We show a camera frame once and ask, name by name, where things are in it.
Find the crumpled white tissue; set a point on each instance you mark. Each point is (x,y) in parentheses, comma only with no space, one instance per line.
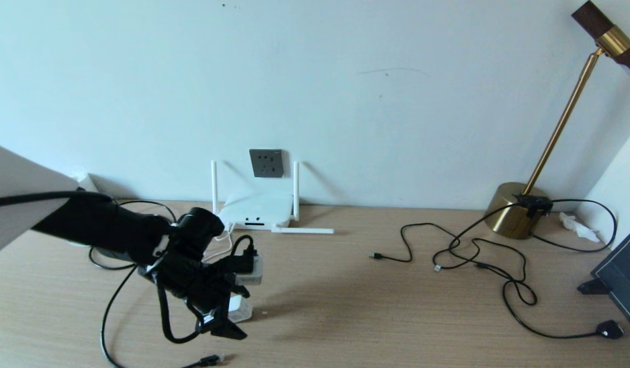
(577,227)

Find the brass desk lamp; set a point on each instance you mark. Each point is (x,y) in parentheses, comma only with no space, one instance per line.
(510,214)

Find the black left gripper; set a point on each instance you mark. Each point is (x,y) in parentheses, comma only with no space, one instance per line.
(192,281)

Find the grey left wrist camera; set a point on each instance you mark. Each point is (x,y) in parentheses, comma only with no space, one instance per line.
(251,271)

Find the white paper roll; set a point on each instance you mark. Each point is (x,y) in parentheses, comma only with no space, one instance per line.
(86,181)

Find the white router with antennas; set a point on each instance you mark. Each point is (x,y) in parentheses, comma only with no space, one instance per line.
(256,209)

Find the white power adapter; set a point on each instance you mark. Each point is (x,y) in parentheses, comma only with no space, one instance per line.
(242,309)

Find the grey wall socket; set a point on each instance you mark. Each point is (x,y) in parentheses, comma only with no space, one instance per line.
(266,163)

